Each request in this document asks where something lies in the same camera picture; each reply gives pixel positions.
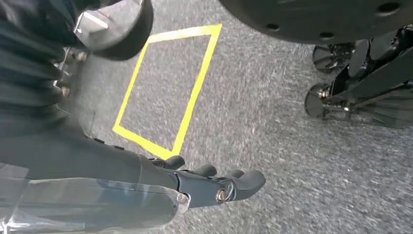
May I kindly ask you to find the yellow floor tape square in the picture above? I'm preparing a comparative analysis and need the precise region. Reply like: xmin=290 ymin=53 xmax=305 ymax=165
xmin=112 ymin=23 xmax=223 ymax=161

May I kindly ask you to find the black wheeled robot chassis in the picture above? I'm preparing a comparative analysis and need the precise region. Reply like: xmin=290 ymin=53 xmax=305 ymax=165
xmin=303 ymin=25 xmax=413 ymax=130

